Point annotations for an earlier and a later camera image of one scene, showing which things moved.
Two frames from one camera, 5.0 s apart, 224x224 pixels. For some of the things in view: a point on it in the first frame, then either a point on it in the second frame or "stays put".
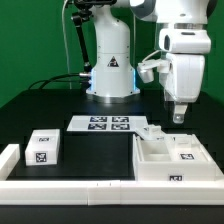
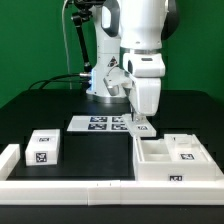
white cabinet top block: [43, 148] stays put
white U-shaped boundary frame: [33, 191] stays put
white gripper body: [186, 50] → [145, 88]
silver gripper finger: [179, 112] → [140, 118]
